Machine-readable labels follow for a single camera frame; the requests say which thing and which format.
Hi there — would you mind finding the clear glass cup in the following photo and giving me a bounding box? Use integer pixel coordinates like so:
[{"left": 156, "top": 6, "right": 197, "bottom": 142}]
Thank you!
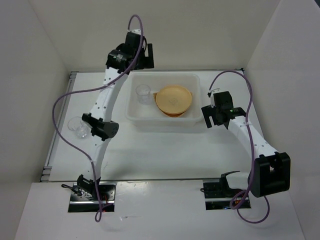
[
  {"left": 135, "top": 84, "right": 151, "bottom": 105},
  {"left": 67, "top": 116, "right": 89, "bottom": 139}
]

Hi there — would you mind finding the woven bamboo triangular tray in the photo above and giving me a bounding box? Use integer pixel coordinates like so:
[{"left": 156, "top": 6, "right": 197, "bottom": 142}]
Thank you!
[{"left": 152, "top": 92, "right": 193, "bottom": 118}]

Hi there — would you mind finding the translucent white plastic bin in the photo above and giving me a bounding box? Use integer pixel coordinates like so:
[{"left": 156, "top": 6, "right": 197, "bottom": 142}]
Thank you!
[{"left": 125, "top": 72, "right": 203, "bottom": 128}]

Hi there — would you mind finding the clear glass cup front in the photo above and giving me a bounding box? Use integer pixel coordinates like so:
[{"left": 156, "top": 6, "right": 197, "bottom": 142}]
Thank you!
[{"left": 67, "top": 116, "right": 89, "bottom": 139}]

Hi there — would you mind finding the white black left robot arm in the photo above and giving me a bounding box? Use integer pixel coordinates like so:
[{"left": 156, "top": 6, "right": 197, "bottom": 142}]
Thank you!
[{"left": 77, "top": 29, "right": 154, "bottom": 200}]

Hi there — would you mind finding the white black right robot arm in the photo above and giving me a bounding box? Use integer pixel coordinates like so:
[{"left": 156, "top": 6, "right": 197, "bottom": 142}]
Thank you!
[{"left": 201, "top": 90, "right": 291, "bottom": 198}]

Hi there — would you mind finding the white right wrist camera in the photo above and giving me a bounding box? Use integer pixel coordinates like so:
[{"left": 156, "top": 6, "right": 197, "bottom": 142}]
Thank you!
[{"left": 207, "top": 88, "right": 221, "bottom": 108}]

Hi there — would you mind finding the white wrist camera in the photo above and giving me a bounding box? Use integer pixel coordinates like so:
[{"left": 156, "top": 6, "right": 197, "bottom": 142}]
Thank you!
[
  {"left": 207, "top": 88, "right": 221, "bottom": 108},
  {"left": 127, "top": 29, "right": 142, "bottom": 35}
]

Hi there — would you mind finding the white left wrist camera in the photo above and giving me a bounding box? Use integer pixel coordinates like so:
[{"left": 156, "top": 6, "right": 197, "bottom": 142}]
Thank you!
[{"left": 127, "top": 29, "right": 142, "bottom": 35}]

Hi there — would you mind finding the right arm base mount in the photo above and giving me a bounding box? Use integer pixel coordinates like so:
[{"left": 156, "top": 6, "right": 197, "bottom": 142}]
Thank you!
[{"left": 200, "top": 178, "right": 242, "bottom": 211}]

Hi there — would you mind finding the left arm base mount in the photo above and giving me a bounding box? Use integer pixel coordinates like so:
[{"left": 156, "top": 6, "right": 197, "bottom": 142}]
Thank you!
[{"left": 61, "top": 182, "right": 116, "bottom": 213}]

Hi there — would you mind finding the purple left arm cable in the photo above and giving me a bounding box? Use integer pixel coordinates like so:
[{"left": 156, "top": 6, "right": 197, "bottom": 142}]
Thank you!
[{"left": 51, "top": 14, "right": 146, "bottom": 222}]

